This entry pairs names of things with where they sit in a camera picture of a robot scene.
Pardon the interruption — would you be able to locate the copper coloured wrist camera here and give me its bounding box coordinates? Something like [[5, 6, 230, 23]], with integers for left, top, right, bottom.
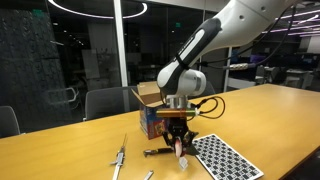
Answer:
[[155, 108, 201, 120]]

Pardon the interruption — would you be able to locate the ring ceiling light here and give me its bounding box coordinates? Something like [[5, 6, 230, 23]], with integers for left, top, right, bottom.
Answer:
[[48, 0, 149, 20]]

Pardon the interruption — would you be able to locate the black handled metal tool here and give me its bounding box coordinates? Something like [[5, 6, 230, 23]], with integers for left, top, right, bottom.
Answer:
[[143, 147, 174, 158]]

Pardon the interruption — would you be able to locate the red radish plush toy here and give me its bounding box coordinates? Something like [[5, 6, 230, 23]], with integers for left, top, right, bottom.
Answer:
[[173, 135, 201, 170]]

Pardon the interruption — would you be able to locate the black white checkered calibration board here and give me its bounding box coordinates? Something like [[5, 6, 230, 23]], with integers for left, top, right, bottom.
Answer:
[[192, 133, 265, 180]]

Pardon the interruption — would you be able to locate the gray office chair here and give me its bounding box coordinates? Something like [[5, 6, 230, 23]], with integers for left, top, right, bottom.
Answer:
[[83, 85, 141, 122], [199, 80, 216, 98], [0, 105, 21, 139]]

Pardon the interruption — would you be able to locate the white office desk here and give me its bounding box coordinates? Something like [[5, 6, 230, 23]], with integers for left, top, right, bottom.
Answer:
[[284, 68, 316, 90]]

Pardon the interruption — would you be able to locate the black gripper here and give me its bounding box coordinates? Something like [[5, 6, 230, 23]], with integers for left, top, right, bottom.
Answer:
[[162, 118, 200, 150]]

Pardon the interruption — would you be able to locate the white window frame post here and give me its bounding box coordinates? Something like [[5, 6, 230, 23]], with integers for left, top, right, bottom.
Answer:
[[223, 46, 233, 93], [113, 0, 130, 88]]

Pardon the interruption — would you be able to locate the printed blue cardboard box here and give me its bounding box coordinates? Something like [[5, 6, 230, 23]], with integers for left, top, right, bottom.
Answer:
[[130, 81, 168, 140]]

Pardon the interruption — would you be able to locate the black looped wrist cable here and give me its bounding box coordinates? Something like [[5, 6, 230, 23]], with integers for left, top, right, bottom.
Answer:
[[189, 95, 227, 120]]

